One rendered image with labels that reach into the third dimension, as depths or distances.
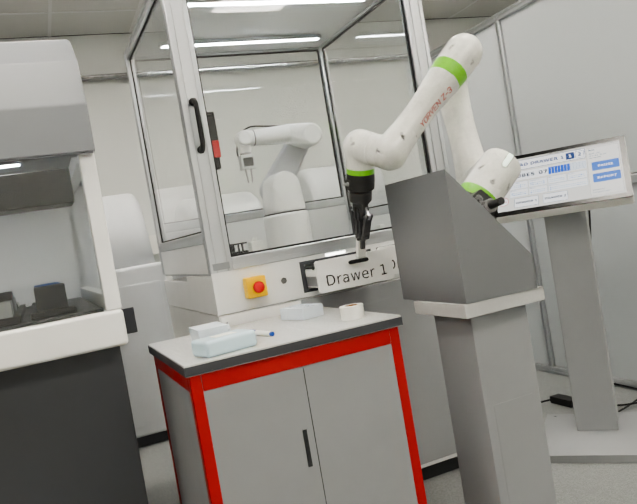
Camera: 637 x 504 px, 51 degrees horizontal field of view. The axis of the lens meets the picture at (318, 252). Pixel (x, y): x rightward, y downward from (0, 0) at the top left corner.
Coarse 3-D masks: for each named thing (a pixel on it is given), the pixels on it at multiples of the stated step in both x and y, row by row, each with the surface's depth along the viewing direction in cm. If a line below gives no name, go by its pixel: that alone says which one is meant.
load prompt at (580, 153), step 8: (568, 152) 273; (576, 152) 271; (584, 152) 270; (520, 160) 281; (528, 160) 280; (536, 160) 278; (544, 160) 276; (552, 160) 274; (560, 160) 272; (568, 160) 271
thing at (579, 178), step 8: (552, 176) 270; (560, 176) 268; (568, 176) 266; (576, 176) 265; (584, 176) 263; (520, 184) 274; (528, 184) 273; (536, 184) 271; (544, 184) 269; (552, 184) 268; (560, 184) 266; (568, 184) 264; (576, 184) 263; (584, 184) 261; (512, 192) 274; (520, 192) 272; (528, 192) 270; (536, 192) 269; (544, 192) 267
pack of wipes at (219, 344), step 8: (208, 336) 179; (216, 336) 176; (224, 336) 174; (232, 336) 174; (240, 336) 175; (248, 336) 177; (192, 344) 176; (200, 344) 172; (208, 344) 170; (216, 344) 171; (224, 344) 173; (232, 344) 174; (240, 344) 175; (248, 344) 177; (200, 352) 173; (208, 352) 170; (216, 352) 171; (224, 352) 173
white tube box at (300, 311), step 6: (294, 306) 225; (300, 306) 222; (306, 306) 218; (312, 306) 215; (318, 306) 216; (282, 312) 221; (288, 312) 218; (294, 312) 216; (300, 312) 213; (306, 312) 213; (312, 312) 215; (318, 312) 216; (282, 318) 222; (288, 318) 219; (294, 318) 216; (300, 318) 214; (306, 318) 213
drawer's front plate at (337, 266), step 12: (372, 252) 237; (384, 252) 238; (324, 264) 229; (336, 264) 231; (348, 264) 233; (360, 264) 235; (372, 264) 236; (384, 264) 238; (324, 276) 229; (336, 276) 231; (360, 276) 235; (384, 276) 238; (324, 288) 229; (336, 288) 231
